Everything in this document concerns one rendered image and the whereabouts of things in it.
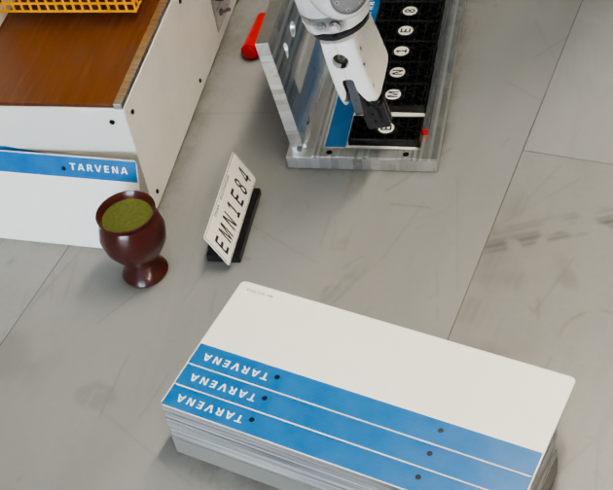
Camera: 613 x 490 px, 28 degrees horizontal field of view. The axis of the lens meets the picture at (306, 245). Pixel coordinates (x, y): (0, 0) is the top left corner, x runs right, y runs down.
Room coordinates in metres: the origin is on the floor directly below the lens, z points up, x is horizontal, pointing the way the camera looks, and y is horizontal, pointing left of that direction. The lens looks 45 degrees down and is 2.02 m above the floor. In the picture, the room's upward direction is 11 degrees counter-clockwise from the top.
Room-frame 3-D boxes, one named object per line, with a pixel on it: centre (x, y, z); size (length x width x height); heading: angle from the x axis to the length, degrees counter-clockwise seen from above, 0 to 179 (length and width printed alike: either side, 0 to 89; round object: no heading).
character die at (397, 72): (1.38, -0.18, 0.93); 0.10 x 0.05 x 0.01; 70
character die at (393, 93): (1.33, -0.16, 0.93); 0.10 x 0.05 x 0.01; 70
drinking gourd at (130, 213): (1.11, 0.21, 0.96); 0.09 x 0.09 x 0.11
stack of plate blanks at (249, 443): (0.76, -0.01, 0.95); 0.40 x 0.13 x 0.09; 55
